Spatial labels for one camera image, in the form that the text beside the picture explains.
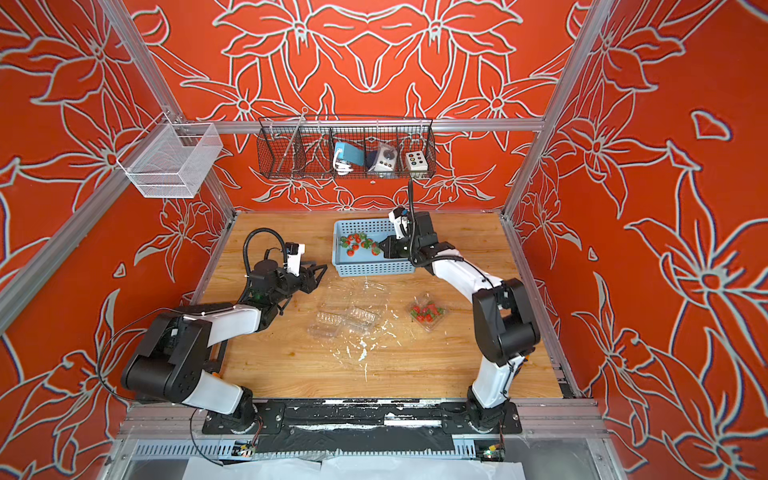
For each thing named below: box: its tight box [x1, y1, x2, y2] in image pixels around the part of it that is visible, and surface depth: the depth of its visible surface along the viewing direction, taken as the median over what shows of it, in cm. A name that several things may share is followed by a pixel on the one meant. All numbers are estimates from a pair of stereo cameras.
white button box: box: [406, 151, 428, 171], surface depth 96 cm
